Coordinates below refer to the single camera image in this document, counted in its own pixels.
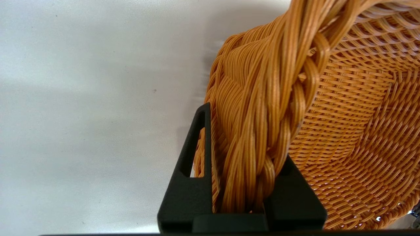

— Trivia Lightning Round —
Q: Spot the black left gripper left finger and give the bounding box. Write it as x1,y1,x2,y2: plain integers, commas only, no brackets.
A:
157,103,214,233

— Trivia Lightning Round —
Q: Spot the orange wicker basket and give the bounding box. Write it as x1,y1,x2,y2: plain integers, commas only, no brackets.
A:
194,0,420,230

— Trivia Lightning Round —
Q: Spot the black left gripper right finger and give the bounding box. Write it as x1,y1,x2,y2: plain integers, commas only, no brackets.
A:
264,154,327,232

